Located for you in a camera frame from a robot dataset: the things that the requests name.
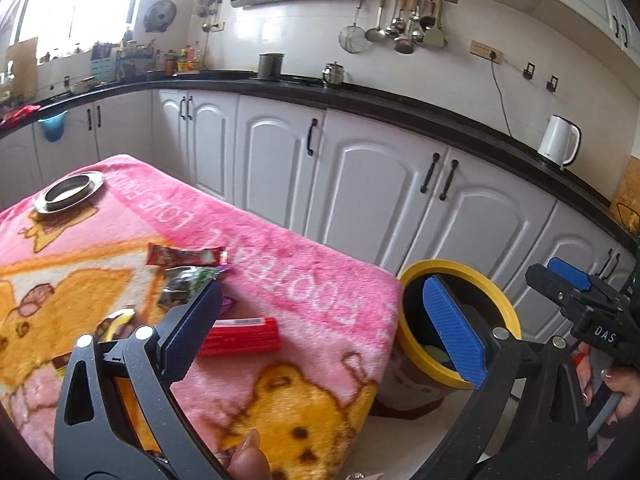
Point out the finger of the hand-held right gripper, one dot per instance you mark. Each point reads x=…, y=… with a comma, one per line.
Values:
x=550, y=285
x=570, y=269

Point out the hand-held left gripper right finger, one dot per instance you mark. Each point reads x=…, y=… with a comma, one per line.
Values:
x=450, y=327

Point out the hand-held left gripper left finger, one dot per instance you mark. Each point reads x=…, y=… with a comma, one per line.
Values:
x=197, y=322

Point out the pale green round object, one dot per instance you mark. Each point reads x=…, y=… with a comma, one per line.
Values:
x=436, y=352

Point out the small purple wrapper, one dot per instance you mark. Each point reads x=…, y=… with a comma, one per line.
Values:
x=228, y=303

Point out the yellow rimmed trash bin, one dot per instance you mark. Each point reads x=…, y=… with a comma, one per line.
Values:
x=407, y=331

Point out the silver green foil wrapper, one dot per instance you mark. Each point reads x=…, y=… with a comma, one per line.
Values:
x=182, y=282

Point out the red snack packet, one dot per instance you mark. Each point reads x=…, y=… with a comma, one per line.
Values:
x=245, y=335

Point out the long red stick wrapper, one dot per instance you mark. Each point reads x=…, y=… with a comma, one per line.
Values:
x=185, y=256

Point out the gold and dark wrapper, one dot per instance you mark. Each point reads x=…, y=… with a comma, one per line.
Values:
x=117, y=322

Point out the small brown wrapper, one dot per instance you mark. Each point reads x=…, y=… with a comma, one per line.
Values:
x=62, y=361

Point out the person's right hand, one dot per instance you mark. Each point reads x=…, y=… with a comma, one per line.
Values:
x=625, y=390

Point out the person's left hand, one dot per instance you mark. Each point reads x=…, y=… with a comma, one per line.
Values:
x=250, y=460

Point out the chipboard panel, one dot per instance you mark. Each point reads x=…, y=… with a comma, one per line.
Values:
x=627, y=195

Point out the red stool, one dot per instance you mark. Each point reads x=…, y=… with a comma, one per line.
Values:
x=400, y=410

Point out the pink printed blanket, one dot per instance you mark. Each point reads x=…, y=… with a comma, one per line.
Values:
x=280, y=270

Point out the white electric kettle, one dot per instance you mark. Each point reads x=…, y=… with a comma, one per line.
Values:
x=556, y=141

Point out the white lower cabinets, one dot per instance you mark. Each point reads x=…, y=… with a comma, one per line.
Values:
x=370, y=180

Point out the round metal plate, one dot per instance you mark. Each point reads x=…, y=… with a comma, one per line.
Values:
x=69, y=191

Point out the black kitchen countertop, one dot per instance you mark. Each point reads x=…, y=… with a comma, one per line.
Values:
x=400, y=97

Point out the blue hanging basket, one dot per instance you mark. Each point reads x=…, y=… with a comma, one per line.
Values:
x=52, y=127

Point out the row of condiment bottles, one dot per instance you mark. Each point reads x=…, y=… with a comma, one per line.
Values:
x=182, y=60

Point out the black cylindrical pot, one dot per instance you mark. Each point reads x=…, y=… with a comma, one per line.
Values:
x=270, y=66

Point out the red cloth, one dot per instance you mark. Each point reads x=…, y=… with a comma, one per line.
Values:
x=17, y=114

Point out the metal teapot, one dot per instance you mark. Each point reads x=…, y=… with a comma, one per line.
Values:
x=334, y=74

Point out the row of hanging kitchen utensils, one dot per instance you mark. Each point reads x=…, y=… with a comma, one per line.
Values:
x=410, y=25

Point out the wooden cutting board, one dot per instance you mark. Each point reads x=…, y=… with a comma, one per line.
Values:
x=21, y=70

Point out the kitchen window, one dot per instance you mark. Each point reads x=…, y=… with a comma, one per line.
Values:
x=75, y=5

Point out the black wall hook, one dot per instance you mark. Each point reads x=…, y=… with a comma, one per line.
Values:
x=551, y=84
x=528, y=71

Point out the wall power socket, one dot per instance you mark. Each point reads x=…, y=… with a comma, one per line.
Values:
x=485, y=51

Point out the round wall fan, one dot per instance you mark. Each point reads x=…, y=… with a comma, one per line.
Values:
x=160, y=16

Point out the small wall utensil rack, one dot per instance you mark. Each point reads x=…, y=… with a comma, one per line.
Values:
x=210, y=7

